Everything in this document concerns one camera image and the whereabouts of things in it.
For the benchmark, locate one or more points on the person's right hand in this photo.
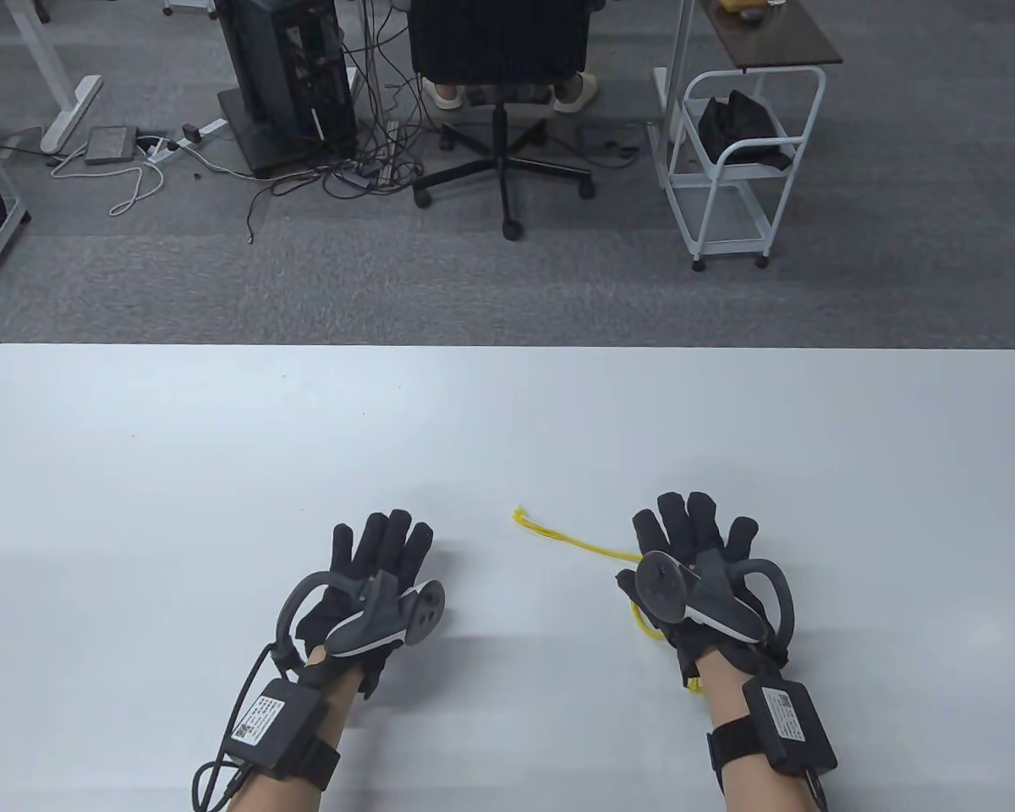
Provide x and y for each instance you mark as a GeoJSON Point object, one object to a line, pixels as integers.
{"type": "Point", "coordinates": [685, 529]}

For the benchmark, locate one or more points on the grey white handheld controller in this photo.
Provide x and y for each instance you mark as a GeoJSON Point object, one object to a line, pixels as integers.
{"type": "Point", "coordinates": [664, 584]}
{"type": "Point", "coordinates": [372, 626]}

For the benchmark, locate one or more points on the black sensor box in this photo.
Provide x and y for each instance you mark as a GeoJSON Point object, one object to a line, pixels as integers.
{"type": "Point", "coordinates": [275, 723]}
{"type": "Point", "coordinates": [782, 719]}

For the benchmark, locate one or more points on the black computer tower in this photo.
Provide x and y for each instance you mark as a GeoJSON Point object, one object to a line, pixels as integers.
{"type": "Point", "coordinates": [258, 59]}

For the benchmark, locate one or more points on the black office chair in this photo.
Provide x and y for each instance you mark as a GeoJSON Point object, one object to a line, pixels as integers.
{"type": "Point", "coordinates": [499, 34]}

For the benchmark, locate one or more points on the black bag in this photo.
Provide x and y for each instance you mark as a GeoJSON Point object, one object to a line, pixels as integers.
{"type": "Point", "coordinates": [736, 127]}

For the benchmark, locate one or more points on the white rolling cart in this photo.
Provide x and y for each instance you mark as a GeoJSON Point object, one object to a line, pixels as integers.
{"type": "Point", "coordinates": [721, 211]}
{"type": "Point", "coordinates": [778, 38]}

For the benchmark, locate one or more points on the grey flat box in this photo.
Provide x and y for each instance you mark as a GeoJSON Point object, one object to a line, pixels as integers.
{"type": "Point", "coordinates": [110, 145]}

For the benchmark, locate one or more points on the person's left hand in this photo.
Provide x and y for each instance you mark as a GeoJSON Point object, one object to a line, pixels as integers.
{"type": "Point", "coordinates": [381, 550]}

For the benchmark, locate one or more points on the small yellow object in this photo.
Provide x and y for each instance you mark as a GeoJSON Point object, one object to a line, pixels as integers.
{"type": "Point", "coordinates": [740, 5]}

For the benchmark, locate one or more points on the white power strip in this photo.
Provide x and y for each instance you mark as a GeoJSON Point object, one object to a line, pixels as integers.
{"type": "Point", "coordinates": [203, 131]}

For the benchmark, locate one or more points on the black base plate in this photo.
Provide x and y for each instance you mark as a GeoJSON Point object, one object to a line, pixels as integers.
{"type": "Point", "coordinates": [258, 156]}

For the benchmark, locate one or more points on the white desk leg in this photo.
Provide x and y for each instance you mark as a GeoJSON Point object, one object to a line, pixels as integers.
{"type": "Point", "coordinates": [59, 101]}

